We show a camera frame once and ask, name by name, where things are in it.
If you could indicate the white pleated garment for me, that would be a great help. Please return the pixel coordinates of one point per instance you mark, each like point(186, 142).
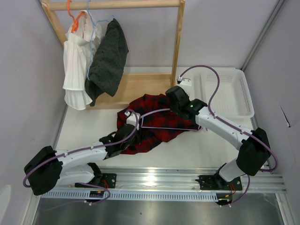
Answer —
point(76, 59)

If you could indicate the aluminium mounting rail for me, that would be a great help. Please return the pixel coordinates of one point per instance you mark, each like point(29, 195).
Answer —
point(183, 179)

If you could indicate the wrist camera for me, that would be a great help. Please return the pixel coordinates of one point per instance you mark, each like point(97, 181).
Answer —
point(185, 84)
point(132, 117)

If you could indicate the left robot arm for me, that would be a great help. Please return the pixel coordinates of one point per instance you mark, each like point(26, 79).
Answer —
point(51, 168)

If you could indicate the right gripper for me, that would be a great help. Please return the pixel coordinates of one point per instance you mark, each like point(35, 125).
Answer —
point(172, 108)

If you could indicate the white plastic basket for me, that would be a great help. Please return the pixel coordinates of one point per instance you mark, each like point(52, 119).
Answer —
point(232, 99)

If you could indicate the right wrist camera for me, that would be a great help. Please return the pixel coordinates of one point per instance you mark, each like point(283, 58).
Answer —
point(185, 84)

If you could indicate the dark dotted garment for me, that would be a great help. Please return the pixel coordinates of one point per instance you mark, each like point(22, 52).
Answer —
point(108, 63)

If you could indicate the light blue hanger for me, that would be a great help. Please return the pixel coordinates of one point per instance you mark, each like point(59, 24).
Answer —
point(94, 24)

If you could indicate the orange hanger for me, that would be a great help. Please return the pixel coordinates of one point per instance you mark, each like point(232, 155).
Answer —
point(75, 25)

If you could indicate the slotted cable duct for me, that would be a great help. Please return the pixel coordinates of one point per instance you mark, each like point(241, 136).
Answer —
point(132, 195)

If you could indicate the lilac plastic hanger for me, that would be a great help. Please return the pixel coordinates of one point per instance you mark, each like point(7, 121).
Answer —
point(166, 119)

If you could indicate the wooden clothes rack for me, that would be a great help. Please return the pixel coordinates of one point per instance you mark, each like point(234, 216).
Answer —
point(133, 85)

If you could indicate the red plaid skirt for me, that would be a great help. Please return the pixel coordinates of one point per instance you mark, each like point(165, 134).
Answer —
point(149, 138)

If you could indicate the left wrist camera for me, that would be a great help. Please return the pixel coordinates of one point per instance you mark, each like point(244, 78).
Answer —
point(132, 117)

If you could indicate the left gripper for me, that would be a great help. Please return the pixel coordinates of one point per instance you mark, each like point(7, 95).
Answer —
point(137, 140)

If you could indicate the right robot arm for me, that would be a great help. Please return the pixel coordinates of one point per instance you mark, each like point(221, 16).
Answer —
point(252, 145)

